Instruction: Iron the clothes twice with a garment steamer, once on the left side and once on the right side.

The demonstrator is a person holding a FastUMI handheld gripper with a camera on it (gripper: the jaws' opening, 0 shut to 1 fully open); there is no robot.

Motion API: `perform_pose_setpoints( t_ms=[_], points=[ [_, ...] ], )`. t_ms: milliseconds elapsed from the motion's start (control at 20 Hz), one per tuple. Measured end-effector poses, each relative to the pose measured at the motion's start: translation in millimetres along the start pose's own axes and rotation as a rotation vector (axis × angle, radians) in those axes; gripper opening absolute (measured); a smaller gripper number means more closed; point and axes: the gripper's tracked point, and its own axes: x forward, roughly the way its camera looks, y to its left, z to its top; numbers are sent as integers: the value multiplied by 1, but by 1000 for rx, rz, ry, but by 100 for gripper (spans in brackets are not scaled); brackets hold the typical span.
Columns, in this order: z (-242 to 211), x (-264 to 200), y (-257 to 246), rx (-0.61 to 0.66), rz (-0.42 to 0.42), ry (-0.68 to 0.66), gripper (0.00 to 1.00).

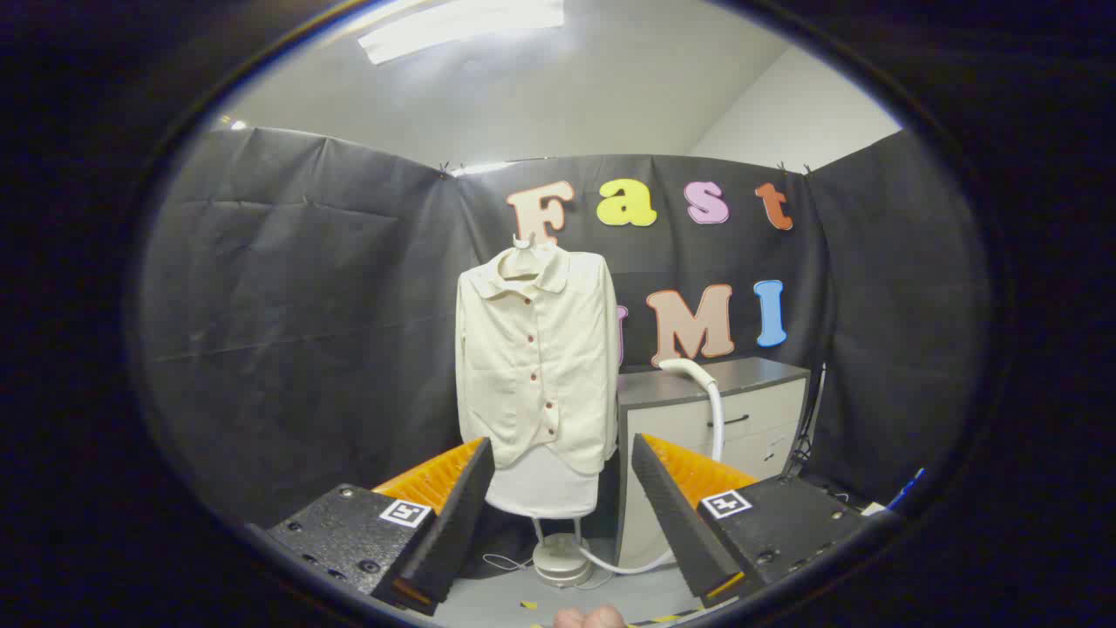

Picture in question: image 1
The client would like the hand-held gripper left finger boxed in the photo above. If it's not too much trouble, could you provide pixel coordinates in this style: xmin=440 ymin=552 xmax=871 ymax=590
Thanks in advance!
xmin=262 ymin=436 xmax=496 ymax=617

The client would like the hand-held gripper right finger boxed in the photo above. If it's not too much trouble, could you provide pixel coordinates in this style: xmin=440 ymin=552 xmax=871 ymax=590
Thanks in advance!
xmin=629 ymin=433 xmax=903 ymax=611

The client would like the white garment steamer hose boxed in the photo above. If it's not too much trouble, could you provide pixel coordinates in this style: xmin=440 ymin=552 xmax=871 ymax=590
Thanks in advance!
xmin=571 ymin=541 xmax=679 ymax=577

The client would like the white garment steamer base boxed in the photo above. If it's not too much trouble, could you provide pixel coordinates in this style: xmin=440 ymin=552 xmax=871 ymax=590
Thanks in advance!
xmin=532 ymin=516 xmax=595 ymax=588

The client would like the white garment steamer head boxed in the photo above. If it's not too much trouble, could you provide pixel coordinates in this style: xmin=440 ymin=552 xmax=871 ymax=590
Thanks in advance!
xmin=657 ymin=356 xmax=726 ymax=463

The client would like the cream button-up shirt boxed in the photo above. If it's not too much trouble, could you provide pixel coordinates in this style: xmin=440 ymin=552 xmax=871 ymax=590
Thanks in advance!
xmin=455 ymin=244 xmax=620 ymax=476

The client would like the white cabinet with grey top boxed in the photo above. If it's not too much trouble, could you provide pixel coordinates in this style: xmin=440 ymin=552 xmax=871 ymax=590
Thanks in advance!
xmin=615 ymin=356 xmax=812 ymax=568

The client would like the blue plastic object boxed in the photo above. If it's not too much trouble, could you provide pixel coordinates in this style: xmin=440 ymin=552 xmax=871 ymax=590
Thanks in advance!
xmin=888 ymin=468 xmax=926 ymax=512

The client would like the black backdrop cloth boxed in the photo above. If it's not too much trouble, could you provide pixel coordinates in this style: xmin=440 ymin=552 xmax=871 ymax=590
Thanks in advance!
xmin=139 ymin=126 xmax=990 ymax=535

